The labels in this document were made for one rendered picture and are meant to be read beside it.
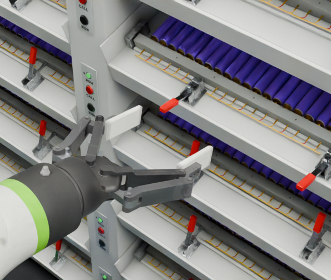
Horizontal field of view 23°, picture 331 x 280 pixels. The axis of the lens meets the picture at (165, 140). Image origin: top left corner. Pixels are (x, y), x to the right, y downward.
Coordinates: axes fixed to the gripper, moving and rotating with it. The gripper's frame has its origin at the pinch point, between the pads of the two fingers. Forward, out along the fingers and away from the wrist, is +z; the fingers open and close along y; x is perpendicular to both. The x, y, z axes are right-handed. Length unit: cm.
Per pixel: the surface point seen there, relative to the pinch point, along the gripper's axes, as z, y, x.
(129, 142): 27.0, -27.7, -27.1
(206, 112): 21.6, -8.2, -8.3
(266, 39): 17.2, 2.3, 11.1
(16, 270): 37, -69, -96
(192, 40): 29.5, -18.8, -1.7
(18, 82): 26, -59, -28
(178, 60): 24.8, -17.6, -3.8
